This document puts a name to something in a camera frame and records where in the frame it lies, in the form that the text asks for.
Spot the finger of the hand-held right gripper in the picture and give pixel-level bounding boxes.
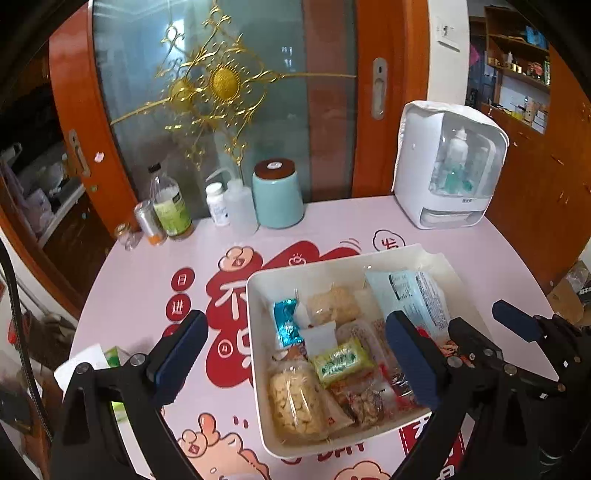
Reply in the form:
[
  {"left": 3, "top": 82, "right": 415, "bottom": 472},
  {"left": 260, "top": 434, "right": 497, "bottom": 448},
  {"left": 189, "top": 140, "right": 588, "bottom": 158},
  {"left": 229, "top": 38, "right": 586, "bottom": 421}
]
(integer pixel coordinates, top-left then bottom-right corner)
[
  {"left": 492, "top": 300, "right": 583, "bottom": 345},
  {"left": 448, "top": 316, "right": 564, "bottom": 400}
]

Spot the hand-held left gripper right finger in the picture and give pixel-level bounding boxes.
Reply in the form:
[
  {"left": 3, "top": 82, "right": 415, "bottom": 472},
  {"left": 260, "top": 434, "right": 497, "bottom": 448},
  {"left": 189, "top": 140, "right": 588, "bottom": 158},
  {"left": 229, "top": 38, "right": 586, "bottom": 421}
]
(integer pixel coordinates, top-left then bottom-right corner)
[{"left": 385, "top": 311, "right": 541, "bottom": 480}]

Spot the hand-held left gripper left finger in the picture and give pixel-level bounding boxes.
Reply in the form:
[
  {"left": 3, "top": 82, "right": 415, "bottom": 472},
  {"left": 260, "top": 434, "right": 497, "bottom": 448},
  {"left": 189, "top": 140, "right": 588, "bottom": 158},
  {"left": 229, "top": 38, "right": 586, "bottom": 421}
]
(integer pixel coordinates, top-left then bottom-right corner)
[{"left": 48, "top": 310, "right": 209, "bottom": 480}]

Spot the clear nut packet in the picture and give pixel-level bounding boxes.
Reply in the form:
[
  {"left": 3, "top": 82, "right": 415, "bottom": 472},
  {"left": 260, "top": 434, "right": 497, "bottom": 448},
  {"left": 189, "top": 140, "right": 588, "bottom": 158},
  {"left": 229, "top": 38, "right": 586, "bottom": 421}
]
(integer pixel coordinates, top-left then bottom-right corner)
[{"left": 344, "top": 381, "right": 398, "bottom": 425}]

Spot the clear brown bar packet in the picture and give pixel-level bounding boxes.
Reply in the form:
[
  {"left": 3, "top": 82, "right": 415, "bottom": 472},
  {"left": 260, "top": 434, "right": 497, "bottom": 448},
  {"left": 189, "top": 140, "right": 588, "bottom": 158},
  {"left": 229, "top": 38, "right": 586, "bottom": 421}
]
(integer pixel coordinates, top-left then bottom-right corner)
[
  {"left": 307, "top": 286, "right": 363, "bottom": 326},
  {"left": 337, "top": 320, "right": 393, "bottom": 370}
]

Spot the green yellow snack packet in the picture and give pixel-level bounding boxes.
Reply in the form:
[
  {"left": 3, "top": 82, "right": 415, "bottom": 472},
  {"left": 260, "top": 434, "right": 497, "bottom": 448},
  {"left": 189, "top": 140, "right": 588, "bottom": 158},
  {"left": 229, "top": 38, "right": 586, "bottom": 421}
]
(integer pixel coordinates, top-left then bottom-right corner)
[{"left": 311, "top": 337, "right": 376, "bottom": 388}]

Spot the large light blue snack packet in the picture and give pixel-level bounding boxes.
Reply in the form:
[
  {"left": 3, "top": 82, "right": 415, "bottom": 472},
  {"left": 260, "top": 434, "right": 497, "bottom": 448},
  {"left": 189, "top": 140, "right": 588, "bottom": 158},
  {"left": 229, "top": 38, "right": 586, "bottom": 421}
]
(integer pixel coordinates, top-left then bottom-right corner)
[{"left": 365, "top": 270, "right": 451, "bottom": 342}]

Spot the white plastic storage tray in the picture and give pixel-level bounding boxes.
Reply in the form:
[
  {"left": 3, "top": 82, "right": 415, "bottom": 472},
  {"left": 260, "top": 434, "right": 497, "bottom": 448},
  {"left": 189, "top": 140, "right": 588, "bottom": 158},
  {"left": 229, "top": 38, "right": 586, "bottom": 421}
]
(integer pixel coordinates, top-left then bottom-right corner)
[{"left": 246, "top": 243, "right": 497, "bottom": 460}]

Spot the blue foil snack packet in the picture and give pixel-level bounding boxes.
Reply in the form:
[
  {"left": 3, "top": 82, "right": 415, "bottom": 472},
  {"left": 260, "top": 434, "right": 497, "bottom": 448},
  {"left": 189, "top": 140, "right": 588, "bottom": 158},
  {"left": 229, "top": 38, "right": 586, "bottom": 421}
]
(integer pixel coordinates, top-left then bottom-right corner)
[{"left": 273, "top": 299, "right": 305, "bottom": 352}]

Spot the beige cracker packet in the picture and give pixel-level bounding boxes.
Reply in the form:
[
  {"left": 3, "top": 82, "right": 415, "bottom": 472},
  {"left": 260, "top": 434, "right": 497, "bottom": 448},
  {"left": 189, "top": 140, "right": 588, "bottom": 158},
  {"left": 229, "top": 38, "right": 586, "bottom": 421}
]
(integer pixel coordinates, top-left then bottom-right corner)
[{"left": 268, "top": 362, "right": 354, "bottom": 441}]

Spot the cardboard box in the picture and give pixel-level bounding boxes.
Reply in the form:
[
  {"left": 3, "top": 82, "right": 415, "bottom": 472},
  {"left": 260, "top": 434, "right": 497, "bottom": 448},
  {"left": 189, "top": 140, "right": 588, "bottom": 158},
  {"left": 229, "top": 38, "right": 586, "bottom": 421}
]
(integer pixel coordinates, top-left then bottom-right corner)
[{"left": 547, "top": 261, "right": 591, "bottom": 324}]

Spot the green tissue pack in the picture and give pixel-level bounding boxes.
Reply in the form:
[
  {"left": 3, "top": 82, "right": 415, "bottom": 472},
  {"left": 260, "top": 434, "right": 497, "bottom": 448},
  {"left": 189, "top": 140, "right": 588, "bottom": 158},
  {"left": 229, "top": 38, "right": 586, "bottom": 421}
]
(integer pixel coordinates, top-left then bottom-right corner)
[{"left": 54, "top": 344, "right": 132, "bottom": 425}]

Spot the pink printed tablecloth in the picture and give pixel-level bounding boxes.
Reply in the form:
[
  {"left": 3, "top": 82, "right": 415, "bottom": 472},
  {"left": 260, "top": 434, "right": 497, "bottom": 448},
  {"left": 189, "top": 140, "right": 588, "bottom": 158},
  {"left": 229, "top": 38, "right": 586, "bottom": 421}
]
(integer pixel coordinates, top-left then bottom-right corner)
[{"left": 69, "top": 194, "right": 559, "bottom": 480}]

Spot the small glass jar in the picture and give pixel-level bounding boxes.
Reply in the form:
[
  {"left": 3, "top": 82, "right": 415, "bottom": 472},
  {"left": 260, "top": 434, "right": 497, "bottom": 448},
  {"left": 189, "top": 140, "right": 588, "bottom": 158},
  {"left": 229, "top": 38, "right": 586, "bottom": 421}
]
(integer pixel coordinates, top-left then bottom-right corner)
[{"left": 115, "top": 223, "right": 139, "bottom": 251}]

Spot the metal can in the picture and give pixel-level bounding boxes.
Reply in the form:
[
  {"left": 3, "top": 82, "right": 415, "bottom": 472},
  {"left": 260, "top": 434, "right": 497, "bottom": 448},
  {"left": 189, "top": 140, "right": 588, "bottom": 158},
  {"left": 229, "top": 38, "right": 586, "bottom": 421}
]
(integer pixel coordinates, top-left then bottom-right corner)
[{"left": 134, "top": 200, "right": 167, "bottom": 244}]

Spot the glass bottle with green label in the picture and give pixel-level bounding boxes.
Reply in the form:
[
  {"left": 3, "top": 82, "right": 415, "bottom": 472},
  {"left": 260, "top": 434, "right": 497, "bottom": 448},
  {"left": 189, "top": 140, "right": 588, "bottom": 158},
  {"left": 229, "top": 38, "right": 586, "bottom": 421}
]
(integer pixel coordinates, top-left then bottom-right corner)
[{"left": 148, "top": 162, "right": 194, "bottom": 241}]

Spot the white countertop sterilizer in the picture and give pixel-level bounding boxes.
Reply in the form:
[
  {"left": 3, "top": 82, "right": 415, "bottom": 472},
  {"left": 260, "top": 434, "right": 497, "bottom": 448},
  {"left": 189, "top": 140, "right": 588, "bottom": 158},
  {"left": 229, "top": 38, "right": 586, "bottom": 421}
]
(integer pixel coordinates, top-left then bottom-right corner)
[{"left": 392, "top": 100, "right": 509, "bottom": 230}]

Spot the white pill bottle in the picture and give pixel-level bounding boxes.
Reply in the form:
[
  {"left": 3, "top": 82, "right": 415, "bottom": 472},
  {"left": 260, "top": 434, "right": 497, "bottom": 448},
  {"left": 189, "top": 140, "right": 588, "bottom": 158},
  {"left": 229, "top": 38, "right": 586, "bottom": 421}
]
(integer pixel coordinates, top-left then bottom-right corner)
[{"left": 205, "top": 182, "right": 230, "bottom": 227}]

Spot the dark wooden side cabinet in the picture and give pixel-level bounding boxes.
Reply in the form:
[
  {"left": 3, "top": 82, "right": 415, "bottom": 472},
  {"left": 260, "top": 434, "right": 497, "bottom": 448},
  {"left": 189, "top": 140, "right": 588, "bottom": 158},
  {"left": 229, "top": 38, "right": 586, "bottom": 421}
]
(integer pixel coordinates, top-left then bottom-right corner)
[{"left": 0, "top": 46, "right": 116, "bottom": 319}]

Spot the translucent squeeze bottle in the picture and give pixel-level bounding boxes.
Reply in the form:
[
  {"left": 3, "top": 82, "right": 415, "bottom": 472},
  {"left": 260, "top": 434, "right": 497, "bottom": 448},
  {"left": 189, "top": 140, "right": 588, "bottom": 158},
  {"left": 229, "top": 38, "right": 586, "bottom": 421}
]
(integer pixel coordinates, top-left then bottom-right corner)
[{"left": 205, "top": 168, "right": 259, "bottom": 236}]

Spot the light blue canister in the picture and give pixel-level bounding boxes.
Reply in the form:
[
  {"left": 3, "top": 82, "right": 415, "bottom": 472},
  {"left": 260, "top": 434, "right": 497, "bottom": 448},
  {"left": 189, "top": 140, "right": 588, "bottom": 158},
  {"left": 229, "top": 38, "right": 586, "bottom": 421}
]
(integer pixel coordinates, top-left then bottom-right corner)
[{"left": 252, "top": 158, "right": 304, "bottom": 230}]

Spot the wooden glass sliding door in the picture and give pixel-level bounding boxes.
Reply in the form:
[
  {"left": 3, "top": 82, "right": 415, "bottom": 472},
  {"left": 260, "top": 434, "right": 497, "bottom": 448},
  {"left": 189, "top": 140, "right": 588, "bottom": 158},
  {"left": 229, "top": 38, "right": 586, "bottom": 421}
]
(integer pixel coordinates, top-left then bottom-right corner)
[{"left": 48, "top": 0, "right": 430, "bottom": 222}]

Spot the gold door ornament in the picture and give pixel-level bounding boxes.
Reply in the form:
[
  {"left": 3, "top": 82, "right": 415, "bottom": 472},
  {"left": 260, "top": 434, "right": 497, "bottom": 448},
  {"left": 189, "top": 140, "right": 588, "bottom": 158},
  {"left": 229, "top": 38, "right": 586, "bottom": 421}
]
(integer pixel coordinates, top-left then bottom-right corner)
[{"left": 111, "top": 2, "right": 358, "bottom": 171}]

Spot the black cable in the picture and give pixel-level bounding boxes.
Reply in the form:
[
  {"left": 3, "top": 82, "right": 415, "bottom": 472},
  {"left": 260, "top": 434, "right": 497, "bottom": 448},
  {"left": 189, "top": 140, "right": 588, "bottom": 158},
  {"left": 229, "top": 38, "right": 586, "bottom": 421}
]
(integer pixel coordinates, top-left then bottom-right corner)
[{"left": 0, "top": 240, "right": 54, "bottom": 444}]

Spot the silver door handle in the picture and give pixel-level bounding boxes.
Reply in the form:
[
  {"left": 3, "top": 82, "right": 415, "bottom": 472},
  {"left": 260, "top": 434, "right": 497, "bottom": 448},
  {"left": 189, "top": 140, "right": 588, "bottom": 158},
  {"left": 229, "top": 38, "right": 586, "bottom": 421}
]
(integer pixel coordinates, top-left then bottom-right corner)
[
  {"left": 68, "top": 129, "right": 92, "bottom": 177},
  {"left": 372, "top": 58, "right": 387, "bottom": 121}
]

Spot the wooden wall shelf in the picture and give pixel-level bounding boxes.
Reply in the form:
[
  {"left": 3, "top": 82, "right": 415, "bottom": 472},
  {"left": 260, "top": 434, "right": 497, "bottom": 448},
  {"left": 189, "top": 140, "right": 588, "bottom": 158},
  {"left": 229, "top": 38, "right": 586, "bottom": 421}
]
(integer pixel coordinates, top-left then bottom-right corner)
[{"left": 482, "top": 4, "right": 552, "bottom": 134}]

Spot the white wall switch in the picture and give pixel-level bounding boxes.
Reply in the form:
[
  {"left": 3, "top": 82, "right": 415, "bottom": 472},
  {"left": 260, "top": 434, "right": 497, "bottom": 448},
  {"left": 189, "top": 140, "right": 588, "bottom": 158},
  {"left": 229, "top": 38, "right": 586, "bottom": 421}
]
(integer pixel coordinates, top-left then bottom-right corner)
[{"left": 436, "top": 15, "right": 461, "bottom": 51}]

